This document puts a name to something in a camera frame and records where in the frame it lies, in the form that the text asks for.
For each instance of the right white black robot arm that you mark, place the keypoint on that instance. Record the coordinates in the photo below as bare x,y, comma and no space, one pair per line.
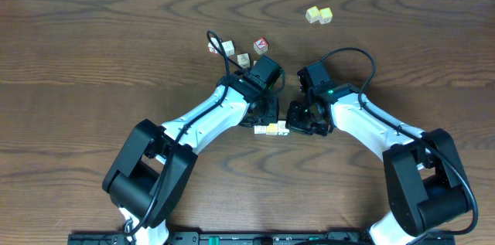
425,179

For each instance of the red letter A block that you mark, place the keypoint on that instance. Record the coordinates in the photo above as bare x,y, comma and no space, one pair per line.
261,46

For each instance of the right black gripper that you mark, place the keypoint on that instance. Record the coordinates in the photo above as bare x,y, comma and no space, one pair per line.
296,124

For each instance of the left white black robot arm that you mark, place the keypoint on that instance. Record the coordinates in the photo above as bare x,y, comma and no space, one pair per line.
151,171

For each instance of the right yellow wooden block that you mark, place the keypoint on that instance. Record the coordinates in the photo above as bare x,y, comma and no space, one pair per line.
326,15

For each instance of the white block with drawing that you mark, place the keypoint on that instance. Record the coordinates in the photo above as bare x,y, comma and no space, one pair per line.
243,60

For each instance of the white block beside red-sided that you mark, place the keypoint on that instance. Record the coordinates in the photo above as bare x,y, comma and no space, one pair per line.
229,48

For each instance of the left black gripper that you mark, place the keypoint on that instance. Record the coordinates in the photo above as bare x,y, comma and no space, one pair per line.
277,121

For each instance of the yellow wooden block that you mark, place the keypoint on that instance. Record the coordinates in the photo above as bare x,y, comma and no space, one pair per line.
326,15
313,14

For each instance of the plain white wooden block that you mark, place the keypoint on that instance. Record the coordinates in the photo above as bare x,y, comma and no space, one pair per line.
260,129

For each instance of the white block red side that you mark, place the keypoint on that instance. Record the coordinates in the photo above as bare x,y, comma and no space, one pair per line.
214,46

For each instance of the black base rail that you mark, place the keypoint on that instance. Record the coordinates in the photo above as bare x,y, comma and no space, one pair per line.
195,238

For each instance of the left yellow wooden block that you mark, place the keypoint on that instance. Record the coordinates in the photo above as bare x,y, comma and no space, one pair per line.
313,14

